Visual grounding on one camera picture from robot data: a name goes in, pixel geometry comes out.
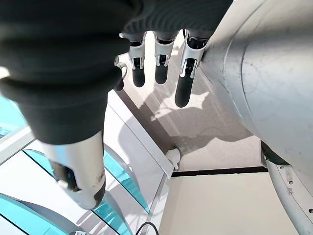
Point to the white cart corner bumper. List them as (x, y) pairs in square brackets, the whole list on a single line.
[(173, 156)]

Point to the white medical cart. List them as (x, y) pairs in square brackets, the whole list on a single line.
[(137, 137)]

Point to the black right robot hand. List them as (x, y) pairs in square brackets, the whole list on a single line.
[(61, 61)]

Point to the white blue cart drawer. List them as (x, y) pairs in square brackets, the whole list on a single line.
[(122, 177), (29, 215)]

